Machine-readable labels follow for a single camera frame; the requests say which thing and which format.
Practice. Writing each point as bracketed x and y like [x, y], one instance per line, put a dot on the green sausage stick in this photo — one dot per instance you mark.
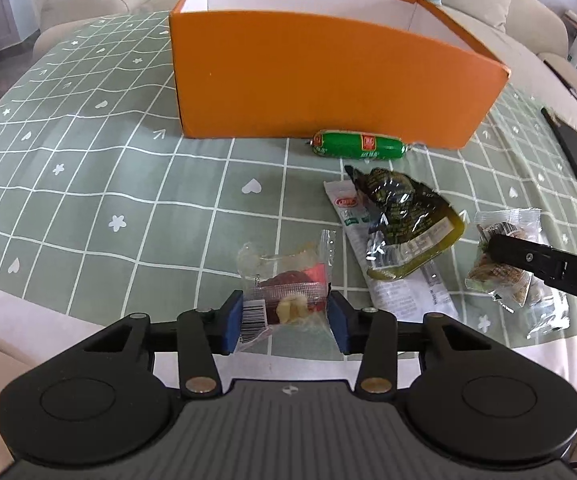
[358, 144]

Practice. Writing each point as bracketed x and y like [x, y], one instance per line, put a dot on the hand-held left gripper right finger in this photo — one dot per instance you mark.
[339, 325]

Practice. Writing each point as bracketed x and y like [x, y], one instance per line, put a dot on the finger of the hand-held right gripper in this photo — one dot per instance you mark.
[523, 256]

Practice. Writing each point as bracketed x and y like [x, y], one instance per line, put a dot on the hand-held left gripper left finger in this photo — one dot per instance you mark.
[232, 322]

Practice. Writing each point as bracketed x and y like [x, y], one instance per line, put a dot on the clear brown snack packet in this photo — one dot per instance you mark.
[498, 275]

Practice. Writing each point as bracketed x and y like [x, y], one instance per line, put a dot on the green checked tablecloth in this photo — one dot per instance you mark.
[118, 160]

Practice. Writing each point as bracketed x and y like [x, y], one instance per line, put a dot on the orange cardboard box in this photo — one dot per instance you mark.
[318, 75]

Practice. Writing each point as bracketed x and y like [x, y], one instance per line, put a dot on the dark green pickle packet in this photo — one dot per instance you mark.
[403, 210]

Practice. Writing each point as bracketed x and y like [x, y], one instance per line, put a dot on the clear mixed snack packet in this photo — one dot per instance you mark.
[288, 290]

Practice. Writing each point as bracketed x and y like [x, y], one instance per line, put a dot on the white snack packet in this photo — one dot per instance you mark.
[348, 205]

